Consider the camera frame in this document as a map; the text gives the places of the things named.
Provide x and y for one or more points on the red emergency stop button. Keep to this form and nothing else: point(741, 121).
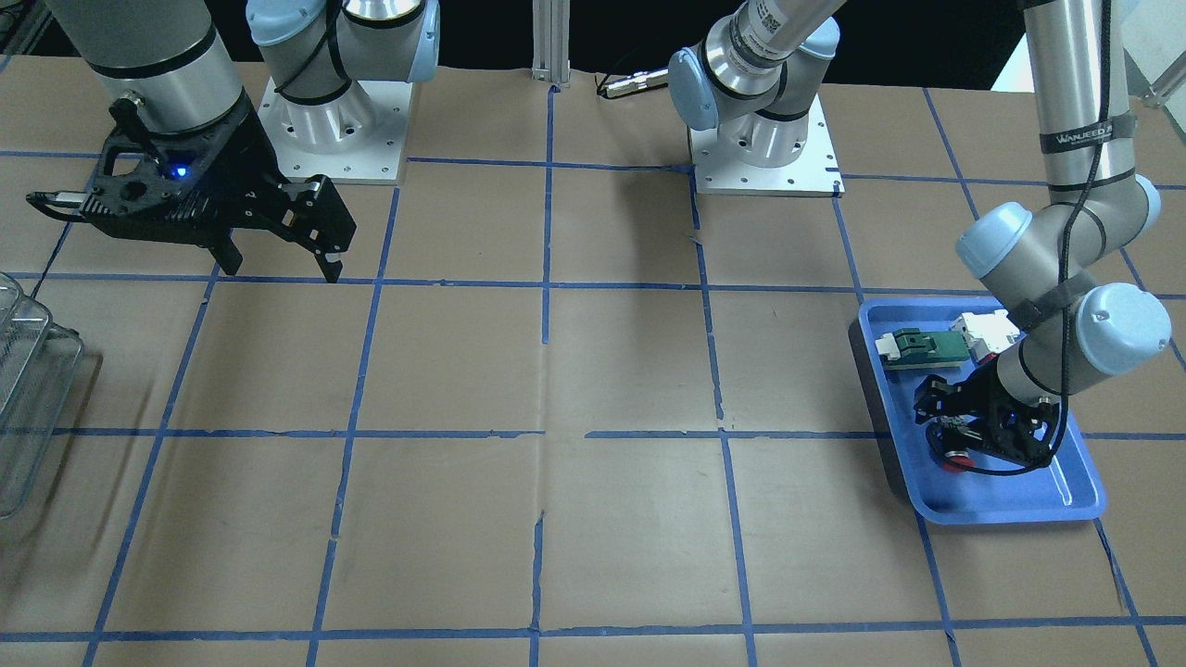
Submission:
point(952, 460)

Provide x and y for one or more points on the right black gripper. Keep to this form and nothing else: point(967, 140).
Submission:
point(243, 157)

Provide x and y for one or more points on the wire mesh shelf basket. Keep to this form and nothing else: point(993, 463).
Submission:
point(39, 361)

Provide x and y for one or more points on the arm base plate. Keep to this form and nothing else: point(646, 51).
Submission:
point(357, 139)
point(758, 156)

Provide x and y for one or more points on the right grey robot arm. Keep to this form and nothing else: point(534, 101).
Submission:
point(172, 53)

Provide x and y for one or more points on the white circuit breaker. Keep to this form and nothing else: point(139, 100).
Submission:
point(988, 335)

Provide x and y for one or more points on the green terminal block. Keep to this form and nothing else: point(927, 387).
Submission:
point(911, 348)

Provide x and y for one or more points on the aluminium frame post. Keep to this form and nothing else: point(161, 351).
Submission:
point(550, 32)

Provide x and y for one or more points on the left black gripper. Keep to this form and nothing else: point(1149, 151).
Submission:
point(984, 400)

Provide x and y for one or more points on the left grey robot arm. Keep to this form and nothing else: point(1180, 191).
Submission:
point(762, 65)

